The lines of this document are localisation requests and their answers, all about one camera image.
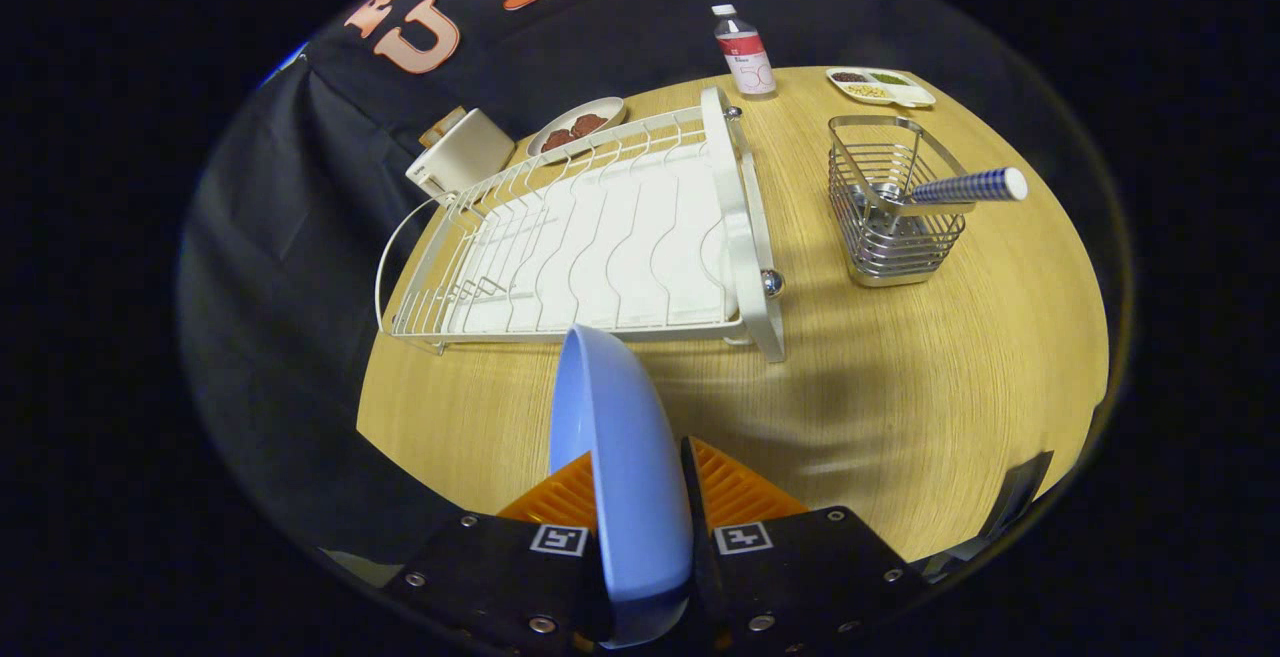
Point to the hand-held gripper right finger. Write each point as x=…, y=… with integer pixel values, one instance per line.
x=698, y=497

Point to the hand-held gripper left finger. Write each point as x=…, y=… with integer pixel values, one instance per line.
x=500, y=577

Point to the blue plate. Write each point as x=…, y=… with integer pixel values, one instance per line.
x=620, y=457

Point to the white plate with meat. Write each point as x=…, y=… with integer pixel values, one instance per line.
x=560, y=122

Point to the white divided snack dish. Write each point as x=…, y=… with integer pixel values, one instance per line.
x=880, y=87

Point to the dark grey object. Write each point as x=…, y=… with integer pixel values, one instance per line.
x=1020, y=492

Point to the brown meat piece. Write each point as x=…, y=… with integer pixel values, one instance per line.
x=590, y=124
x=557, y=140

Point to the white toaster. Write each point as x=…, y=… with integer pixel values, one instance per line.
x=465, y=152

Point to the clear plastic bottle white cap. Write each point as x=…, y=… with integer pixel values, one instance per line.
x=746, y=52

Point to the brown toast slice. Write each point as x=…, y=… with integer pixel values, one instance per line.
x=442, y=124

